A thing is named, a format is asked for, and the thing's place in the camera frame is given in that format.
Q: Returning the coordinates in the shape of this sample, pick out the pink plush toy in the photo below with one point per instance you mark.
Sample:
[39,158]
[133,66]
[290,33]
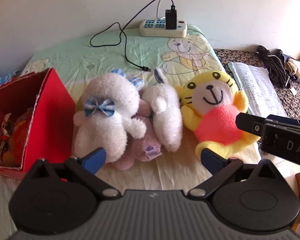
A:
[140,152]

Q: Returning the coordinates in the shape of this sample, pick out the navy cloth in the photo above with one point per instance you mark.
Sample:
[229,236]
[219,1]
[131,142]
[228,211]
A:
[288,56]

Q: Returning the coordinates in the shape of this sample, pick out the black charger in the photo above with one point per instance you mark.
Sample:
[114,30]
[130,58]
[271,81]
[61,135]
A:
[170,17]

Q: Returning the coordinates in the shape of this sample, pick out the bear printed bedsheet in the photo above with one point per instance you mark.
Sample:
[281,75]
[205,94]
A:
[140,55]

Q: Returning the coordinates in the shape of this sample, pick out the yellow tiger plush toy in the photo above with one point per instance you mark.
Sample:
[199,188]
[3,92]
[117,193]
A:
[215,120]

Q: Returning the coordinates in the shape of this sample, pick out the brown patterned blanket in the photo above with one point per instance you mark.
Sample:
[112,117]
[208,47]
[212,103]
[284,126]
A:
[290,100]

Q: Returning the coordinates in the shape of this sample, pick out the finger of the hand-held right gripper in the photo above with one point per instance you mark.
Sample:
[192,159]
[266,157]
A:
[280,119]
[250,125]

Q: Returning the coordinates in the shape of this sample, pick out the white power strip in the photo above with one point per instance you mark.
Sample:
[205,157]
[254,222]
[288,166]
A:
[155,28]

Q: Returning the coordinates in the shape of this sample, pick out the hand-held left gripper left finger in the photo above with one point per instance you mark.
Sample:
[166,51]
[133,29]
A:
[96,158]

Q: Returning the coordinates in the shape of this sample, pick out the red cardboard box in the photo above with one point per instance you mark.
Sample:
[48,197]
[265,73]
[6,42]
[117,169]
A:
[52,110]

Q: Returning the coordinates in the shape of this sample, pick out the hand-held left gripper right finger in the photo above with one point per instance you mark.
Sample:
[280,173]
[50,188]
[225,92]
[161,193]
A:
[210,158]

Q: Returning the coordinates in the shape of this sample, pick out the open notebook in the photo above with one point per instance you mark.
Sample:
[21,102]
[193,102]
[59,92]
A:
[257,85]

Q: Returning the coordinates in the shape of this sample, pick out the white plush bunny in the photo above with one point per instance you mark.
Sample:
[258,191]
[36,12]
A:
[165,115]
[107,125]

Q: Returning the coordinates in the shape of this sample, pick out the blue checked cloth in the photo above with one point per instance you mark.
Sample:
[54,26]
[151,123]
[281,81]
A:
[2,81]

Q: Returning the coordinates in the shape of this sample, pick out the dark striped garment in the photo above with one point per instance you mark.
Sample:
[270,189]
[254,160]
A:
[275,67]

